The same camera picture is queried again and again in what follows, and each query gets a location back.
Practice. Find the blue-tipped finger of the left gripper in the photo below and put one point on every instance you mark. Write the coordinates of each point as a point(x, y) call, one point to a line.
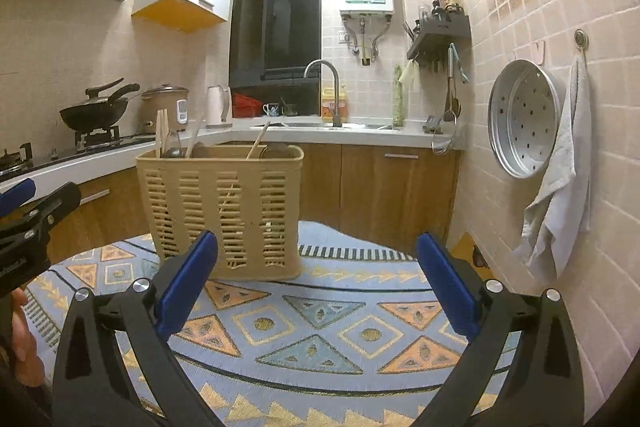
point(24, 242)

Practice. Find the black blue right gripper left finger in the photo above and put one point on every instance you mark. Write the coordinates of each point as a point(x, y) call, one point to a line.
point(91, 385)

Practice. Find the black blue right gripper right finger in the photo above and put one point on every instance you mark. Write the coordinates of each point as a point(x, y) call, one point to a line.
point(543, 386)

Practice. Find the wooden chopsticks pair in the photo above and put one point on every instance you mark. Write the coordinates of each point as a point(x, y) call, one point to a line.
point(161, 131)

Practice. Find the light handled utensil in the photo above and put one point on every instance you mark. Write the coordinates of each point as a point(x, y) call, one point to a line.
point(195, 128)

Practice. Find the beige plastic utensil basket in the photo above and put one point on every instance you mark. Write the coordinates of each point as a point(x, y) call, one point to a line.
point(249, 201)

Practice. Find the wooden handled spoon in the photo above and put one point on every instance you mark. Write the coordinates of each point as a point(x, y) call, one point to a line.
point(257, 139)

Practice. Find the hanging ladle utensils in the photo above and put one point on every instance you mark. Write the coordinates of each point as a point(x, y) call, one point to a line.
point(452, 110)

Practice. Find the person's left hand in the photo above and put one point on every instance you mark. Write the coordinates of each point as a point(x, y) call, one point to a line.
point(27, 367)

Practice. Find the black gas stove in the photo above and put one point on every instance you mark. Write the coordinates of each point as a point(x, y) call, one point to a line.
point(24, 159)

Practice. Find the black wok pan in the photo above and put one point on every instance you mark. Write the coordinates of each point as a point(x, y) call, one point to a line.
point(98, 111)

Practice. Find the grey hanging towel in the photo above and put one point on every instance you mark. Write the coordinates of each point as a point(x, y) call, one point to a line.
point(561, 209)

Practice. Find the patterned blue table cloth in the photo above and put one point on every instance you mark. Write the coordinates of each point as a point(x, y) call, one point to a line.
point(357, 339)

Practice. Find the brown rice cooker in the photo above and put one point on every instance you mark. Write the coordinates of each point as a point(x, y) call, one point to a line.
point(173, 99)

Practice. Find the white electric kettle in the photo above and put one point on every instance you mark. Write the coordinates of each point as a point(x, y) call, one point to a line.
point(218, 106)

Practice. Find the wooden base cabinets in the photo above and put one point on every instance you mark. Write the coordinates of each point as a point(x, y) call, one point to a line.
point(387, 195)

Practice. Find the red container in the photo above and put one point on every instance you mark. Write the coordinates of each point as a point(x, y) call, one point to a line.
point(246, 107)

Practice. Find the white patterned mug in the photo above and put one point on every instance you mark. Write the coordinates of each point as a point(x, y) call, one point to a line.
point(271, 109)

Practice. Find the steel sink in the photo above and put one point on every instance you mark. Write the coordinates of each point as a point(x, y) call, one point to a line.
point(328, 125)

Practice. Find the round steel steamer tray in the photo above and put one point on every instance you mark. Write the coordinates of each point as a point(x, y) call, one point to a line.
point(523, 118)

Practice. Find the dark window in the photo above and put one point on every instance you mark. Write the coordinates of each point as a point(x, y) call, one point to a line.
point(271, 43)

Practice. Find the yellow detergent bottle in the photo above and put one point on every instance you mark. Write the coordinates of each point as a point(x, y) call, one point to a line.
point(328, 104)

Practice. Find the black wall spice rack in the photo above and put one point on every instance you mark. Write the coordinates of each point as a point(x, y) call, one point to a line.
point(430, 48)

